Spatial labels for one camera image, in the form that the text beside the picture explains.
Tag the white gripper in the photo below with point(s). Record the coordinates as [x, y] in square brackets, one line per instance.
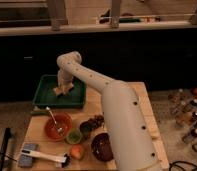
[63, 89]

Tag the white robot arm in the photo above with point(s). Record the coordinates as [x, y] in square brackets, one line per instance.
[131, 143]

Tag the green plastic tray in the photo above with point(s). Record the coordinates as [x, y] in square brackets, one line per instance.
[45, 96]

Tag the orange bowl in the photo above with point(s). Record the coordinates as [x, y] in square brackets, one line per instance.
[64, 121]

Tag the metal spoon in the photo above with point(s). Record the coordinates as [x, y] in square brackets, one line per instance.
[54, 121]

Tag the dark grape bunch toy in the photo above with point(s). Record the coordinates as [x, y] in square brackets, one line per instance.
[86, 127]

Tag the wooden railing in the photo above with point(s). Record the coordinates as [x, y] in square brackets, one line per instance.
[36, 17]

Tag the orange toy fruit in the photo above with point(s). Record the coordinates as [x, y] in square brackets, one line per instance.
[77, 151]

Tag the black stand left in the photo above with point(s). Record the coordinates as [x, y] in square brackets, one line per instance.
[6, 137]

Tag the spice bottle rack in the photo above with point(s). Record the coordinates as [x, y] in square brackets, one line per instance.
[184, 110]

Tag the white handled brush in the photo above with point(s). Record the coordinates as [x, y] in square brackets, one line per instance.
[62, 160]

